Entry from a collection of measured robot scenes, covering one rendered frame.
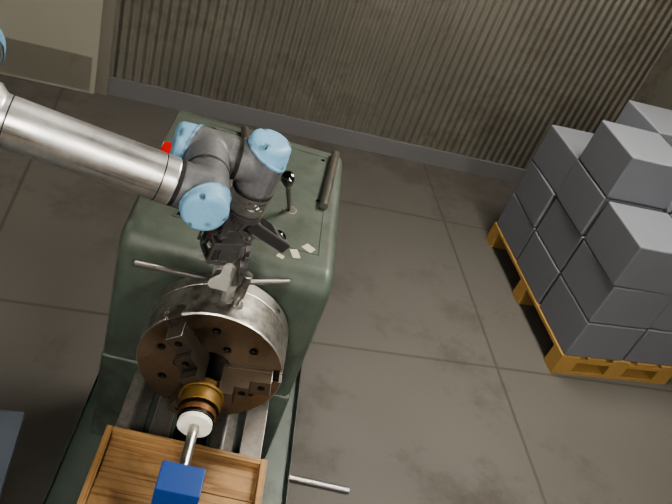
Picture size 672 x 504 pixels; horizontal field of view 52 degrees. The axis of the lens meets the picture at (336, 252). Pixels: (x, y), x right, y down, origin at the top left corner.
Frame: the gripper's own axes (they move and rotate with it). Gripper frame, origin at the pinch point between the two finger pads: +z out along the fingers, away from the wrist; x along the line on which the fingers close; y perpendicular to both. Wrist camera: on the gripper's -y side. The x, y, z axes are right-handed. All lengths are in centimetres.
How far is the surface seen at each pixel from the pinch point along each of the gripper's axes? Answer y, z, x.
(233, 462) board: -9.0, 37.7, 19.1
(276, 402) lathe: -27, 42, 2
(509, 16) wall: -258, 4, -232
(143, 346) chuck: 11.4, 19.9, -0.6
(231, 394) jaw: -2.7, 16.6, 15.4
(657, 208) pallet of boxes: -259, 24, -75
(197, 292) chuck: 2.7, 6.3, -3.3
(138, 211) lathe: 10.8, 5.1, -26.6
